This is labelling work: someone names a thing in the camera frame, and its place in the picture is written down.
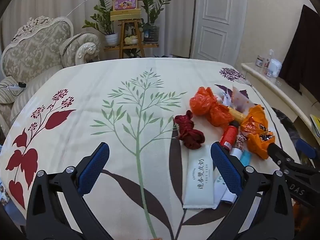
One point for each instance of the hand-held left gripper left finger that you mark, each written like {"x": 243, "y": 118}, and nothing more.
{"x": 96, "y": 163}

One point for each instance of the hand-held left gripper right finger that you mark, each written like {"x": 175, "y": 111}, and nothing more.
{"x": 225, "y": 167}

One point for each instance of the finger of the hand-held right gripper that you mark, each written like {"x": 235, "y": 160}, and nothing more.
{"x": 306, "y": 148}
{"x": 277, "y": 153}

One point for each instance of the white teal small carton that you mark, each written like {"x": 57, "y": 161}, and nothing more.
{"x": 245, "y": 157}

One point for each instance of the long white pouch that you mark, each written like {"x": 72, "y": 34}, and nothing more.
{"x": 198, "y": 180}

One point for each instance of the shiny orange snack wrapper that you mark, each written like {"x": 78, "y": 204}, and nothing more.
{"x": 255, "y": 130}

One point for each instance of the dark red plastic bag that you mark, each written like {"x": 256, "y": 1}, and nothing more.
{"x": 190, "y": 132}

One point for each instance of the orange plastic bag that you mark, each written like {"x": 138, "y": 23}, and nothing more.
{"x": 205, "y": 102}

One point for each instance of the yellow and blue books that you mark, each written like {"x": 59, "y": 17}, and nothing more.
{"x": 315, "y": 126}

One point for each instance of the red white patterned wrapper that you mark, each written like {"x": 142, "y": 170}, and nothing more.
{"x": 241, "y": 140}

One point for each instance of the yellow paper tube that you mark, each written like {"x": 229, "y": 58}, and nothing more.
{"x": 237, "y": 115}

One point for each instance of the clear plastic wrapper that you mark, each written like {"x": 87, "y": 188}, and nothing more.
{"x": 241, "y": 100}

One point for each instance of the crumpled white paper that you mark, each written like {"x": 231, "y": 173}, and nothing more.
{"x": 225, "y": 100}

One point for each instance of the cream cabinet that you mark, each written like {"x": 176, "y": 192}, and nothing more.
{"x": 262, "y": 80}

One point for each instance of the white plastic jug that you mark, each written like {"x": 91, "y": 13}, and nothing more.
{"x": 274, "y": 67}

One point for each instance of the clear spray bottle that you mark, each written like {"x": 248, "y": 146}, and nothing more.
{"x": 269, "y": 56}

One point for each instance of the dark brown cloth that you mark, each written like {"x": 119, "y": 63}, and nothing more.
{"x": 302, "y": 50}

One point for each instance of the white power strip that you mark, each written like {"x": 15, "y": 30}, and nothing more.
{"x": 15, "y": 87}

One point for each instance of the striped cushion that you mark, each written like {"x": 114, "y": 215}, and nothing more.
{"x": 7, "y": 92}

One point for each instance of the small floor plant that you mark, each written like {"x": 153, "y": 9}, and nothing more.
{"x": 131, "y": 53}

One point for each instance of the potted plant white pot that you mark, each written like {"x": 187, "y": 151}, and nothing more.
{"x": 111, "y": 39}

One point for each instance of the pale yellow figurine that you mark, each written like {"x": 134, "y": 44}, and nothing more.
{"x": 131, "y": 40}

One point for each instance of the wooden plant stand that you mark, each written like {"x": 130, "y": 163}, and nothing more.
{"x": 123, "y": 37}

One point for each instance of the ornate beige sofa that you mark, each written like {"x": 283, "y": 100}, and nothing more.
{"x": 37, "y": 45}

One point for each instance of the white panelled door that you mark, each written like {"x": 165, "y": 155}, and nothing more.
{"x": 215, "y": 30}

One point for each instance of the potted plant clear jug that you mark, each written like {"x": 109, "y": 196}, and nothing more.
{"x": 151, "y": 31}

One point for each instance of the yellow flat box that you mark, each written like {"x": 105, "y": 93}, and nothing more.
{"x": 126, "y": 15}

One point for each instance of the purple printed gift box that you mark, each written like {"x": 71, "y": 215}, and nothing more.
{"x": 126, "y": 5}

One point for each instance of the beige curtain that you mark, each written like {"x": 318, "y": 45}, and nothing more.
{"x": 62, "y": 0}

